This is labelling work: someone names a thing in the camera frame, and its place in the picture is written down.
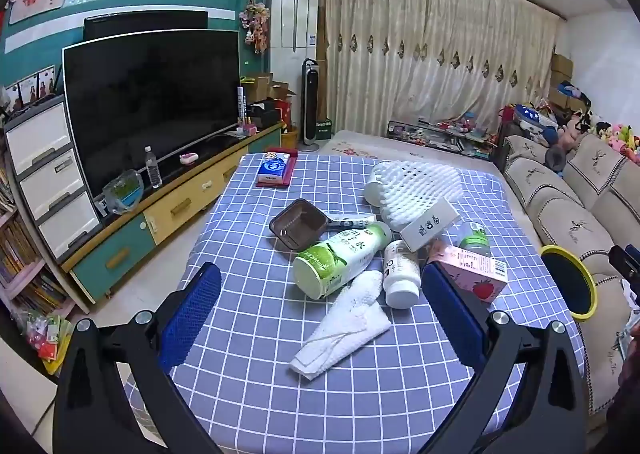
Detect grey neck pillow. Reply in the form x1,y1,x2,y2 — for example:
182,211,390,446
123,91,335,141
544,145,568,172

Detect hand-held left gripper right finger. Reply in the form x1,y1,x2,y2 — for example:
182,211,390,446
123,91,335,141
422,261,591,454

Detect blue starred bag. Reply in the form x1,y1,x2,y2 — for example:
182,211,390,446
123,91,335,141
512,104,556,131

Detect brown plastic tray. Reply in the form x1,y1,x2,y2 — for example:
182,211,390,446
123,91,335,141
268,199,328,251

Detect beige sofa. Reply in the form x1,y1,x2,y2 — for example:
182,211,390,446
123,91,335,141
500,131,640,430

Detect open cardboard boxes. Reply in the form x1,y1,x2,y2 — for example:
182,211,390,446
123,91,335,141
242,73,296,107

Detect stack of cardboard boxes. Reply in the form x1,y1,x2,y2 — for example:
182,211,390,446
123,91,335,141
547,53,586,115

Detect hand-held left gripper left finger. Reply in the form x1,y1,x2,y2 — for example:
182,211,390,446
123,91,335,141
52,261,223,454

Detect clear water bottle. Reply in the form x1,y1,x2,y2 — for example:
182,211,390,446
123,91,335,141
145,146,162,189

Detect clear glass bowl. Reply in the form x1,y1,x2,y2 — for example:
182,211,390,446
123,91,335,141
102,169,145,215

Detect white standing air conditioner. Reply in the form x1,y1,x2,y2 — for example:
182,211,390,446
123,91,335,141
270,0,320,135

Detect white paper towel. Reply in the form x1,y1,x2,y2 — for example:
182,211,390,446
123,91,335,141
290,270,393,377

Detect green label drink bottle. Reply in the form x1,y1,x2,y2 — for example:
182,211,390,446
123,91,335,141
292,221,393,300

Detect white toothpaste tube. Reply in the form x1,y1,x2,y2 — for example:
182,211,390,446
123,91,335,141
325,215,378,231

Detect red snack packet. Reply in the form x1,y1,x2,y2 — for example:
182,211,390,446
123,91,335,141
254,148,300,189

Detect white paper cup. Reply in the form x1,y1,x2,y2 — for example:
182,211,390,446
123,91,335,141
362,171,388,207

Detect floral mat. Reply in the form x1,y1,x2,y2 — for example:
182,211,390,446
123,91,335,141
317,129,501,172

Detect white plastic drawer unit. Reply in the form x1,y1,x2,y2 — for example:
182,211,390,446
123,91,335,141
4,95,103,262

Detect black tower fan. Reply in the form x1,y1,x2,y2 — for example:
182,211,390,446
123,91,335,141
300,59,321,152

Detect bookshelf with books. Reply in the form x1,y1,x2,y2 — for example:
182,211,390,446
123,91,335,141
0,169,76,315

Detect green yellow television cabinet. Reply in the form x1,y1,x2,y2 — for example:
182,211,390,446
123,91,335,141
60,121,283,302

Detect colourful packets pile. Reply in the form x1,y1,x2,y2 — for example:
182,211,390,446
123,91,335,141
12,309,76,375

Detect hanging flower decoration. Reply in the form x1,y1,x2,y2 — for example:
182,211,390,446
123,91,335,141
240,0,271,55

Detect large black television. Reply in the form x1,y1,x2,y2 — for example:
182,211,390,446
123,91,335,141
62,29,242,197

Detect white medicine bottle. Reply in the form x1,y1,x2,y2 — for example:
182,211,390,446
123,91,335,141
382,239,422,310

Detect beige curtain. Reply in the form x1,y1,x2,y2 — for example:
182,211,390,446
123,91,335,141
295,0,561,145

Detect blue checked tablecloth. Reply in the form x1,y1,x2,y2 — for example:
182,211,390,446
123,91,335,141
122,151,586,454

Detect cluttered glass shelf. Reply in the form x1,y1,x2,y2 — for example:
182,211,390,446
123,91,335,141
385,116,501,160

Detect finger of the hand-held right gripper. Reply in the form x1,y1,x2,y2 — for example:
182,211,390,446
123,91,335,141
609,244,640,280

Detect wall photos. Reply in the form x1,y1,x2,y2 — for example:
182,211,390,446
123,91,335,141
15,65,56,110

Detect blue tissue packet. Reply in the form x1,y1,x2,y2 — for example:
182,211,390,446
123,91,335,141
256,156,293,185

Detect person's right forearm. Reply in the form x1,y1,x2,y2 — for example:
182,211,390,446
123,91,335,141
606,359,640,440

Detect pile of plush toys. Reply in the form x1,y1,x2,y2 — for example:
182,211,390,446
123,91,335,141
545,106,640,165

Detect white foam fruit net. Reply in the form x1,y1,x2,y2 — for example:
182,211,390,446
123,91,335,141
372,160,463,234

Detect green cap plastic bottle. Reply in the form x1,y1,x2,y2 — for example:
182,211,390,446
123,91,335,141
457,221,492,259

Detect small white carton box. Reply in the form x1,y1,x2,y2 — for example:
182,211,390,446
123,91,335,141
425,240,509,304

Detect yellow rimmed trash bin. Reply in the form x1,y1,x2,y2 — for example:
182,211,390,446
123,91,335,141
539,245,598,324

